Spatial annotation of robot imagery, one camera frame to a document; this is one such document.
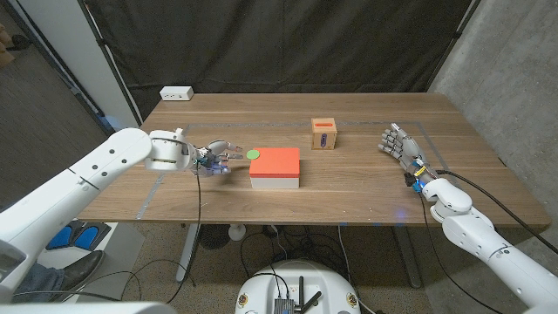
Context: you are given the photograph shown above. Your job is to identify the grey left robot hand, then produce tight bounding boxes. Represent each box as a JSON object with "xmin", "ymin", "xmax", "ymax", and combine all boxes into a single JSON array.
[{"xmin": 191, "ymin": 139, "xmax": 245, "ymax": 178}]

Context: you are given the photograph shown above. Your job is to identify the grey radio module with antennas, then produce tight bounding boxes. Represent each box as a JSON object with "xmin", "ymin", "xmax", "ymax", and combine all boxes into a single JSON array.
[{"xmin": 273, "ymin": 275, "xmax": 323, "ymax": 314}]

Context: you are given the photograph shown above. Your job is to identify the black floor fan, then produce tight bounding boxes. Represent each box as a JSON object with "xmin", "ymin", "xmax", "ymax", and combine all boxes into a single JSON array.
[{"xmin": 199, "ymin": 223, "xmax": 231, "ymax": 251}]

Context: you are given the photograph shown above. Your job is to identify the black floor cable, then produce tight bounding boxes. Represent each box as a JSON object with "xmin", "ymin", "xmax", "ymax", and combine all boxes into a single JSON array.
[{"xmin": 12, "ymin": 258, "xmax": 197, "ymax": 304}]

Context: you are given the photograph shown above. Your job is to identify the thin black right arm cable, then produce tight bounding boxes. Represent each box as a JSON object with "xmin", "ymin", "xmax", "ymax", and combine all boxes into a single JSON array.
[{"xmin": 417, "ymin": 191, "xmax": 505, "ymax": 314}]

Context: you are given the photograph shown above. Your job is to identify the grey table leg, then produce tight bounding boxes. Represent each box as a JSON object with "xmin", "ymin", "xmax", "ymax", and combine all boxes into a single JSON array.
[{"xmin": 391, "ymin": 226, "xmax": 423, "ymax": 290}]

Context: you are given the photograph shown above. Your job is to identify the black backdrop curtain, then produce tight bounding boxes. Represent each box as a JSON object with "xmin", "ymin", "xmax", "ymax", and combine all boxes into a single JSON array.
[{"xmin": 82, "ymin": 0, "xmax": 477, "ymax": 119}]

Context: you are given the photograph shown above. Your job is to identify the black backdrop stand pole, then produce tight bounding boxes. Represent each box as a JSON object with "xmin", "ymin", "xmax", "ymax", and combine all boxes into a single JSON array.
[
  {"xmin": 425, "ymin": 0, "xmax": 483, "ymax": 92},
  {"xmin": 77, "ymin": 0, "xmax": 143, "ymax": 127}
]

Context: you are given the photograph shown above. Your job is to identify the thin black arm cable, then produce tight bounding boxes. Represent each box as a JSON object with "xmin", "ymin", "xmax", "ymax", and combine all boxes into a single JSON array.
[
  {"xmin": 165, "ymin": 161, "xmax": 203, "ymax": 304},
  {"xmin": 417, "ymin": 191, "xmax": 505, "ymax": 314}
]

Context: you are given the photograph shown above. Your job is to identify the red block with white base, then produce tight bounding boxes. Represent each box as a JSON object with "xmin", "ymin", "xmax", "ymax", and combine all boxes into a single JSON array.
[{"xmin": 248, "ymin": 147, "xmax": 302, "ymax": 190}]

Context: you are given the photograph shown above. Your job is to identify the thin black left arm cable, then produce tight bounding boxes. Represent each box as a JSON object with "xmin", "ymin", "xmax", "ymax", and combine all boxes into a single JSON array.
[{"xmin": 165, "ymin": 161, "xmax": 203, "ymax": 304}]

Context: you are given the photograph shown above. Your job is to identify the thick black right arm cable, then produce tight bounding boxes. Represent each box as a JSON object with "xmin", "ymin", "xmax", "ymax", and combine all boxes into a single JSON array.
[{"xmin": 435, "ymin": 168, "xmax": 558, "ymax": 256}]

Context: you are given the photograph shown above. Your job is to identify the white robot torso base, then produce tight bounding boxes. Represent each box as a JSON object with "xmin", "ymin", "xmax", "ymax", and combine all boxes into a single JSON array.
[{"xmin": 235, "ymin": 259, "xmax": 362, "ymax": 314}]

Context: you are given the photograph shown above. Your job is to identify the white power outlet box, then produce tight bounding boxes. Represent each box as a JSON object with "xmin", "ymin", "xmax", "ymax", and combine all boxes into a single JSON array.
[{"xmin": 159, "ymin": 85, "xmax": 194, "ymax": 102}]

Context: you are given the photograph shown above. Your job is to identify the blue foot pedals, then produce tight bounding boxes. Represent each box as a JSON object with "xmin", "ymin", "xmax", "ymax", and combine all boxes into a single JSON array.
[{"xmin": 45, "ymin": 220, "xmax": 112, "ymax": 252}]

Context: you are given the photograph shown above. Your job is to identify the cardboard box with coloured slots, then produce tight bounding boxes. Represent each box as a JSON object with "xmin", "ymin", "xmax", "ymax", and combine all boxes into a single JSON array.
[{"xmin": 310, "ymin": 117, "xmax": 338, "ymax": 151}]

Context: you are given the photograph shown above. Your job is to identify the white table leg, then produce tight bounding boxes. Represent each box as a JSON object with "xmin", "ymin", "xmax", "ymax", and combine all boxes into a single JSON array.
[{"xmin": 175, "ymin": 223, "xmax": 202, "ymax": 283}]

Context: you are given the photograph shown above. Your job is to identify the grey tape outline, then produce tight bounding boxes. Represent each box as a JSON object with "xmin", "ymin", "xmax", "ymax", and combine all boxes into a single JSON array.
[{"xmin": 135, "ymin": 120, "xmax": 451, "ymax": 221}]

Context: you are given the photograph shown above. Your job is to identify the black leather shoe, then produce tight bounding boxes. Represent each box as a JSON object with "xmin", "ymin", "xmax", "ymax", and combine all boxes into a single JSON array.
[{"xmin": 55, "ymin": 249, "xmax": 106, "ymax": 291}]

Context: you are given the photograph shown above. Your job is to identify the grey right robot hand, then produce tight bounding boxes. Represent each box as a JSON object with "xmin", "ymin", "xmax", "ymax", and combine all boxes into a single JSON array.
[{"xmin": 378, "ymin": 122, "xmax": 438, "ymax": 185}]

